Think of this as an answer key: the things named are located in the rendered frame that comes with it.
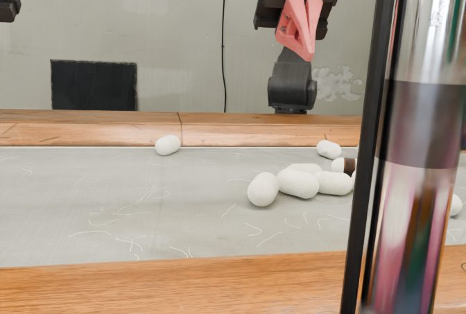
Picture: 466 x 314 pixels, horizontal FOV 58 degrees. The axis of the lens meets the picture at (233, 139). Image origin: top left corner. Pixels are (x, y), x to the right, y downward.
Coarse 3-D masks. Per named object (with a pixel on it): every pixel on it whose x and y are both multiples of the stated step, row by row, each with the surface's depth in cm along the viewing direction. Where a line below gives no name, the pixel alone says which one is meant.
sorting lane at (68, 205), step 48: (0, 192) 32; (48, 192) 33; (96, 192) 33; (144, 192) 34; (192, 192) 34; (240, 192) 35; (0, 240) 25; (48, 240) 25; (96, 240) 25; (144, 240) 25; (192, 240) 26; (240, 240) 26; (288, 240) 26; (336, 240) 27
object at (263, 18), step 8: (328, 0) 54; (336, 0) 54; (256, 8) 55; (264, 8) 55; (272, 8) 55; (280, 8) 55; (328, 8) 56; (256, 16) 56; (264, 16) 56; (272, 16) 56; (320, 16) 57; (328, 16) 57; (256, 24) 56; (264, 24) 56; (272, 24) 56
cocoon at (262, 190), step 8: (256, 176) 33; (264, 176) 32; (272, 176) 33; (256, 184) 31; (264, 184) 31; (272, 184) 31; (248, 192) 31; (256, 192) 31; (264, 192) 31; (272, 192) 31; (256, 200) 31; (264, 200) 31; (272, 200) 31
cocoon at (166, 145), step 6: (162, 138) 44; (168, 138) 45; (174, 138) 45; (156, 144) 44; (162, 144) 44; (168, 144) 44; (174, 144) 45; (156, 150) 44; (162, 150) 44; (168, 150) 44; (174, 150) 45
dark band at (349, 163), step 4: (344, 160) 40; (348, 160) 40; (352, 160) 40; (344, 164) 40; (348, 164) 40; (352, 164) 40; (344, 168) 40; (348, 168) 40; (352, 168) 40; (344, 172) 40; (348, 172) 40; (352, 172) 40
